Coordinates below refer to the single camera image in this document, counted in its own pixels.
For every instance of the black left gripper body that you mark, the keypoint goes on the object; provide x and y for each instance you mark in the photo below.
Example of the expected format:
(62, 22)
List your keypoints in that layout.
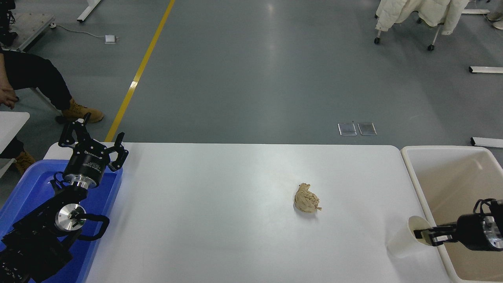
(86, 165)

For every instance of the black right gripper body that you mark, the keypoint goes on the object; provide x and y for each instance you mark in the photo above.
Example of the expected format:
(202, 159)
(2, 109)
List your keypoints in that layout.
(471, 232)

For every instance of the white paper cup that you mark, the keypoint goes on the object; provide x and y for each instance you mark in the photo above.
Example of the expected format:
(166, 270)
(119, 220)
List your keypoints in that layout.
(401, 241)

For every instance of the tan paper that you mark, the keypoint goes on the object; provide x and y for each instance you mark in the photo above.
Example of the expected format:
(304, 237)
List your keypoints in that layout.
(306, 198)

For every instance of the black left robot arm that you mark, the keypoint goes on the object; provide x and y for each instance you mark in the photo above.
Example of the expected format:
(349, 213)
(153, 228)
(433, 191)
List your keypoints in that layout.
(35, 236)

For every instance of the person's left forearm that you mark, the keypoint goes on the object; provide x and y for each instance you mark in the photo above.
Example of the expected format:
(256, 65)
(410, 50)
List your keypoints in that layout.
(3, 70)

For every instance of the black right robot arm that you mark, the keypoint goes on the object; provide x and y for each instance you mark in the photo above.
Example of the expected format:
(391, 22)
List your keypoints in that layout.
(494, 232)

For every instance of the person's left hand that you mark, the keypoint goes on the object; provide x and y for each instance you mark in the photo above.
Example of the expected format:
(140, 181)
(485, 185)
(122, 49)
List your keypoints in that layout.
(8, 97)

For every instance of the grey wheeled office chair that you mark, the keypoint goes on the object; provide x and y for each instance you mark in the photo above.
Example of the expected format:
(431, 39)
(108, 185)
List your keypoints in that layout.
(59, 119)

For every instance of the large pale bin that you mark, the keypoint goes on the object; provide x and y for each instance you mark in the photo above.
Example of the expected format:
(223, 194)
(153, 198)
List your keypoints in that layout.
(452, 184)

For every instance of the white side table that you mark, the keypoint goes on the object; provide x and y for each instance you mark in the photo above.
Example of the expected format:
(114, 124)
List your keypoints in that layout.
(11, 125)

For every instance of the blue plastic tray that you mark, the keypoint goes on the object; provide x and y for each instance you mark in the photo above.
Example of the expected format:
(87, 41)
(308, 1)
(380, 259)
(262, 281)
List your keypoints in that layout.
(23, 196)

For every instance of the white desk foot beam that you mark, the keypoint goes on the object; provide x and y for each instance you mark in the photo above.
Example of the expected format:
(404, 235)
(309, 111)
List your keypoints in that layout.
(487, 70)
(475, 11)
(88, 10)
(487, 142)

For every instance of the white power adapter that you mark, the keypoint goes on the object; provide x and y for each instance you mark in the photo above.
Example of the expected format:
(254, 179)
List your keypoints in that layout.
(110, 39)

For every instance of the grey metal platform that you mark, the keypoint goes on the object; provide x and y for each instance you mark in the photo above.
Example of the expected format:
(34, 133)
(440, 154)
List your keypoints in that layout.
(33, 25)

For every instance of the silver floor plate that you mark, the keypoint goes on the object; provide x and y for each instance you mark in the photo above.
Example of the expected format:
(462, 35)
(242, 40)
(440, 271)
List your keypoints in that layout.
(347, 129)
(367, 129)

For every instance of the black equipment on platform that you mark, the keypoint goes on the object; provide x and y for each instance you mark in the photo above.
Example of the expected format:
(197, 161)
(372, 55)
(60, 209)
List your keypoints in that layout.
(6, 19)

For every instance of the wheeled chair under coat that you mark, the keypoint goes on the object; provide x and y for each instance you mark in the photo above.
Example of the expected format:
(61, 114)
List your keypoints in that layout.
(436, 37)

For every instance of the white padded coat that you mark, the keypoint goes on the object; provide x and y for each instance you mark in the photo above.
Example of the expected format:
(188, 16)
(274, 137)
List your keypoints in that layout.
(416, 11)

